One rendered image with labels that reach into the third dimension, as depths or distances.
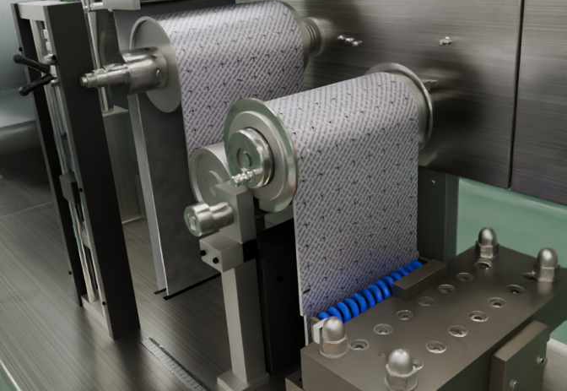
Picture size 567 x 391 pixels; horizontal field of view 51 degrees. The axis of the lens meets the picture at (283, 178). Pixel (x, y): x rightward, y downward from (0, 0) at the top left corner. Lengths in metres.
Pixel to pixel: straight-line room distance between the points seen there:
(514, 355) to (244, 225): 0.37
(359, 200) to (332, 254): 0.08
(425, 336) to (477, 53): 0.40
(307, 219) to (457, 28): 0.36
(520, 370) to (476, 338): 0.07
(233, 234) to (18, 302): 0.58
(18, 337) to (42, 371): 0.12
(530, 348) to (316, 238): 0.30
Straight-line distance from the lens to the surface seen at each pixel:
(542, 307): 0.88
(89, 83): 0.89
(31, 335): 1.15
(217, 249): 0.78
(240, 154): 0.75
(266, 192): 0.75
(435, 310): 0.84
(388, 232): 0.88
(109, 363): 1.03
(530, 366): 0.86
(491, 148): 0.93
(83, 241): 1.09
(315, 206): 0.75
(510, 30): 0.88
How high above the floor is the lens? 1.49
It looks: 21 degrees down
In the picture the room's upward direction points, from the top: 4 degrees counter-clockwise
